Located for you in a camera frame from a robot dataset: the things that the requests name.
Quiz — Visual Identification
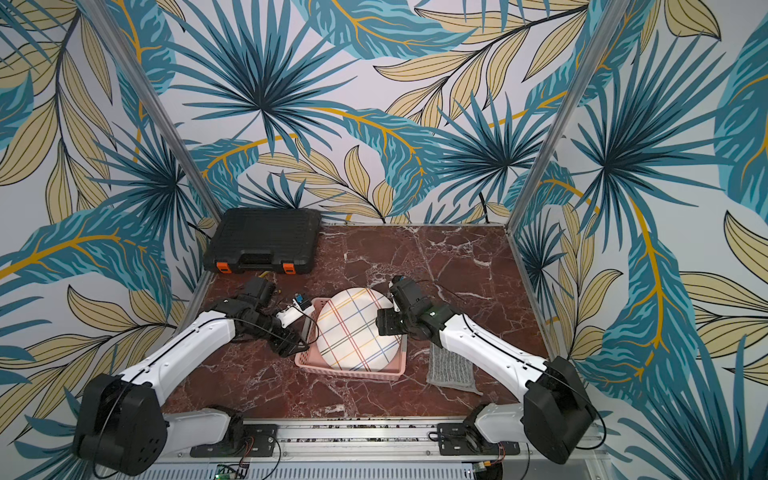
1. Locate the pink perforated plastic basket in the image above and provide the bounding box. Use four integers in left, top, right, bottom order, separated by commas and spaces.
294, 288, 407, 381

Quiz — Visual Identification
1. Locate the right aluminium corner post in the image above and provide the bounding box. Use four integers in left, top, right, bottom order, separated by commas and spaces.
506, 0, 631, 232

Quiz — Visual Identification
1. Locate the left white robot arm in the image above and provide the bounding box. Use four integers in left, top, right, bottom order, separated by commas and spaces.
71, 277, 314, 476

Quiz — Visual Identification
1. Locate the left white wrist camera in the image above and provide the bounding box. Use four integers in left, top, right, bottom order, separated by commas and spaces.
275, 294, 315, 328

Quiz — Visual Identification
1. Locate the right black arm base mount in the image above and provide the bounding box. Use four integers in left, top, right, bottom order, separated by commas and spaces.
427, 423, 520, 457

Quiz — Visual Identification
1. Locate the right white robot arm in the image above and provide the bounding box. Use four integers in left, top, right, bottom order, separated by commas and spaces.
376, 276, 603, 465

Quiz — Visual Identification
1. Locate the aluminium corner post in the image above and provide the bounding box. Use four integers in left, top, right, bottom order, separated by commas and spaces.
506, 0, 631, 232
80, 0, 221, 223

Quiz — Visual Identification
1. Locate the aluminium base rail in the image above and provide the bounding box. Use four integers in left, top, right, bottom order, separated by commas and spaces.
137, 416, 607, 480

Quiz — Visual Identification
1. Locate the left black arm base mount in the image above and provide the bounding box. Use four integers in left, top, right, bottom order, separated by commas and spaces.
190, 424, 278, 458

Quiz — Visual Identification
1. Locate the left aluminium corner post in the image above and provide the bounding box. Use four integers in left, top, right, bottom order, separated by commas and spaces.
80, 0, 221, 223

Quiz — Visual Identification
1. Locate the plaid striped white plate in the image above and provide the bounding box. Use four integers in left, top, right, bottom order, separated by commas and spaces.
315, 288, 402, 373

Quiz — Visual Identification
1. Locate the black plastic tool case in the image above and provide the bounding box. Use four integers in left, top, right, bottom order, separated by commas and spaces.
203, 207, 322, 275

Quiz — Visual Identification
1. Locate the grey knitted dish cloth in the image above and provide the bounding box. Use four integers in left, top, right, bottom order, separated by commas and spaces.
427, 344, 481, 395

